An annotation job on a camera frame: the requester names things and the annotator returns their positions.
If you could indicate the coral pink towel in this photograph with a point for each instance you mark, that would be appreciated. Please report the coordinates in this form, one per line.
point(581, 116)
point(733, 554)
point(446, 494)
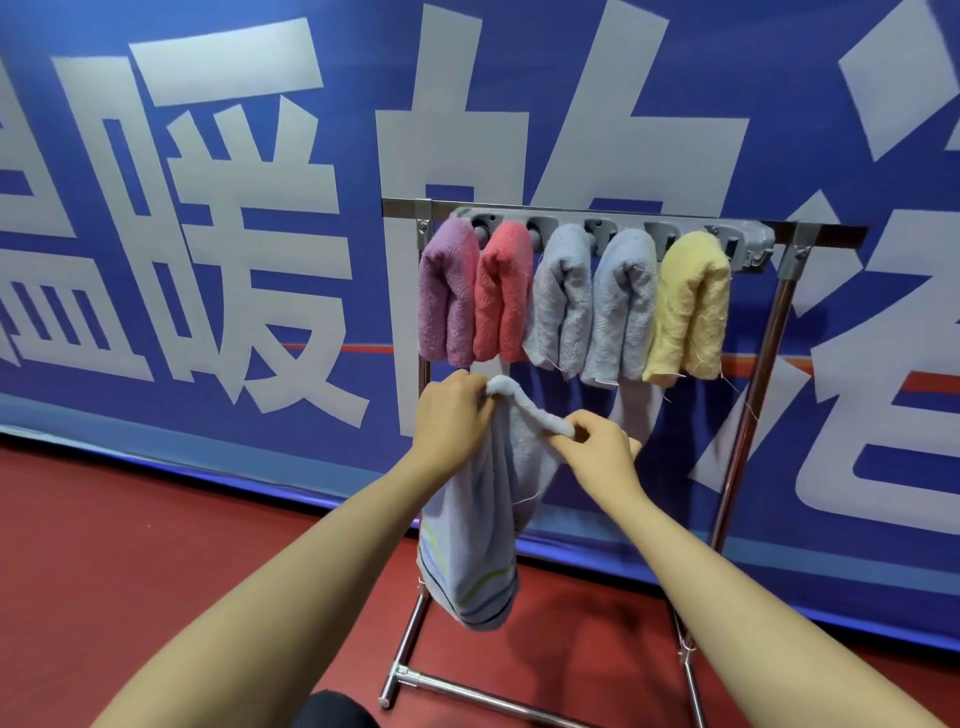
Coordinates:
point(502, 292)

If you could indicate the silver metal towel rack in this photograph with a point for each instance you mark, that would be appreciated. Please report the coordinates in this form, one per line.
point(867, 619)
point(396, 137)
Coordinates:
point(821, 234)

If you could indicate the light blue striped towel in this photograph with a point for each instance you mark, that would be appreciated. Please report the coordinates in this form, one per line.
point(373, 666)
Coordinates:
point(476, 525)

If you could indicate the purple towel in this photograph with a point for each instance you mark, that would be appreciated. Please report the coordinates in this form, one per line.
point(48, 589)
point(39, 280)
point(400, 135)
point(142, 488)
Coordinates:
point(446, 292)

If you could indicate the blue banner with white characters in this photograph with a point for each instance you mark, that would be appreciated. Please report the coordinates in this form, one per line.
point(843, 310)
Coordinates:
point(225, 225)

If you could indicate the person's right forearm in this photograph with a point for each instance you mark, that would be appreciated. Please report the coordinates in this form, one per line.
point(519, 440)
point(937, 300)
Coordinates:
point(735, 607)

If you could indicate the person's left fingers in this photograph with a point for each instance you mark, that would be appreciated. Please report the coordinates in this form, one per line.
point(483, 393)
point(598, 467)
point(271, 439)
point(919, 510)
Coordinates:
point(476, 394)

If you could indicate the grey-blue towel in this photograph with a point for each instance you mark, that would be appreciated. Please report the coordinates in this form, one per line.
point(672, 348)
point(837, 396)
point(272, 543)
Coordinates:
point(622, 307)
point(562, 300)

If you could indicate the person's dark clothing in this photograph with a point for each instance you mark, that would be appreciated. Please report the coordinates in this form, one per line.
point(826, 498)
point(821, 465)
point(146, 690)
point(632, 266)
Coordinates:
point(334, 712)

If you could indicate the person's left forearm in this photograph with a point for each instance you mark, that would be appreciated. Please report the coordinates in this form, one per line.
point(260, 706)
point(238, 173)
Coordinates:
point(285, 600)

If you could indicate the person's right thumb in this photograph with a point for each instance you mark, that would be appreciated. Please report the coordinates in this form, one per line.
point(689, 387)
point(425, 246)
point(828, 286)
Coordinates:
point(566, 446)

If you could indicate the person's right hand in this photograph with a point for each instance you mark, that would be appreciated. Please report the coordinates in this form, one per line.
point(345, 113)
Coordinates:
point(604, 461)

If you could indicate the person's left hand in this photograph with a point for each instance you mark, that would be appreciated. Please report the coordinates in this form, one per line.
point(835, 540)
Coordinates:
point(446, 424)

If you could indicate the grey plastic hook rail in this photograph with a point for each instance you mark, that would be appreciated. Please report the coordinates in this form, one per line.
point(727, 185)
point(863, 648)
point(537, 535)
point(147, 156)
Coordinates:
point(750, 238)

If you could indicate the yellow towel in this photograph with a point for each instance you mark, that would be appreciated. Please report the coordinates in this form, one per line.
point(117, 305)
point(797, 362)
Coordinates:
point(694, 307)

